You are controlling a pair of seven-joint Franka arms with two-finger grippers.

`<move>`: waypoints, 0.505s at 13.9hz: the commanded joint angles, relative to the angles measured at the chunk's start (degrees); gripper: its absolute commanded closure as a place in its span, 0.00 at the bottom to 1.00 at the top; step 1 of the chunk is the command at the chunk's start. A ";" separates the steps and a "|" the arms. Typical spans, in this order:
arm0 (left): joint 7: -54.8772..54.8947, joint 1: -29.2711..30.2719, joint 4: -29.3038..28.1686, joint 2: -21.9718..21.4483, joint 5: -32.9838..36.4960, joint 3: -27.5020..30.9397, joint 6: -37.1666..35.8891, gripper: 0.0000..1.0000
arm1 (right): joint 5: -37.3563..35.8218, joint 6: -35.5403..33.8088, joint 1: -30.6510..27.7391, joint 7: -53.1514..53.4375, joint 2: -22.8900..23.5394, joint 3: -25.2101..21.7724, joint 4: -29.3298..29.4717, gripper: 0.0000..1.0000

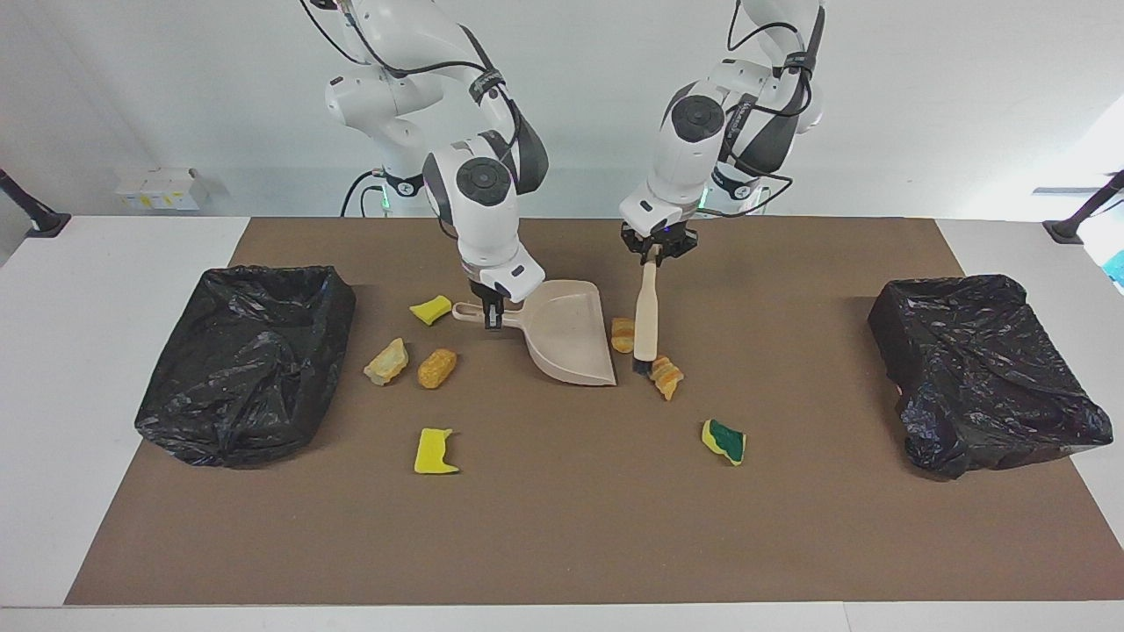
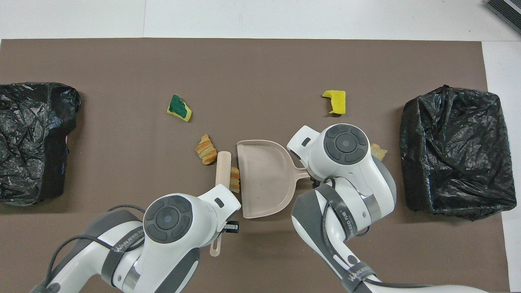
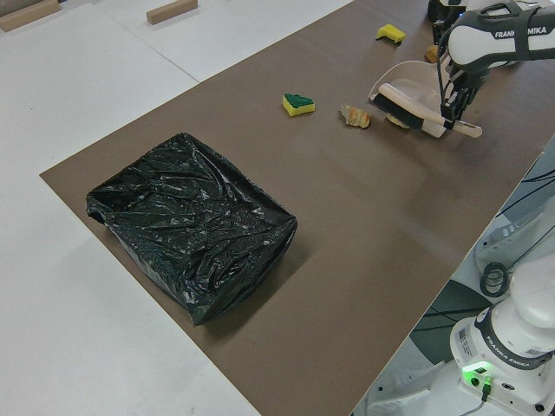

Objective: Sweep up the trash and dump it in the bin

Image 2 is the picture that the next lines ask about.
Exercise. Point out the pale yellow sponge chunk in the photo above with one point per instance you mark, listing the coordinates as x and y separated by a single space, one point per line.
378 151

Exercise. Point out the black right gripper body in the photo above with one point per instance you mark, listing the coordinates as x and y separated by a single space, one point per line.
317 182

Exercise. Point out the brown table mat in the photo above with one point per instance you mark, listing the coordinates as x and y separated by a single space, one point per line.
244 65

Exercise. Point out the yellow notched sponge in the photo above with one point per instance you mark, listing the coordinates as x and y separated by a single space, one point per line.
337 101

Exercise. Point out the toy croissant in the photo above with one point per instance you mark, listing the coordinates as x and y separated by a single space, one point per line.
235 179
206 149

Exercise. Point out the green yellow scouring sponge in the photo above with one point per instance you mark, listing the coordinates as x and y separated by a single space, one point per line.
179 108

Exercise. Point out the beige plastic dustpan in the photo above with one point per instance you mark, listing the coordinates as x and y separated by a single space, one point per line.
264 179

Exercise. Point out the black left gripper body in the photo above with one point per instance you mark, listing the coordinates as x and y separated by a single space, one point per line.
231 227

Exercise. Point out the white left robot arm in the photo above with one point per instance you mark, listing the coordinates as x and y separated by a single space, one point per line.
171 219

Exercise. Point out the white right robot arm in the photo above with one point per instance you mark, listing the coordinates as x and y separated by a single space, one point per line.
346 146

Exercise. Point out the dark device corner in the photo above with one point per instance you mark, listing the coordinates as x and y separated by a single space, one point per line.
506 12

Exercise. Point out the beige hand brush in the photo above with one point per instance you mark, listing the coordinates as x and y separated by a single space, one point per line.
224 167

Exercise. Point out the black trash bag bin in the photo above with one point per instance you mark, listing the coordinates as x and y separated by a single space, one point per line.
456 154
28 134

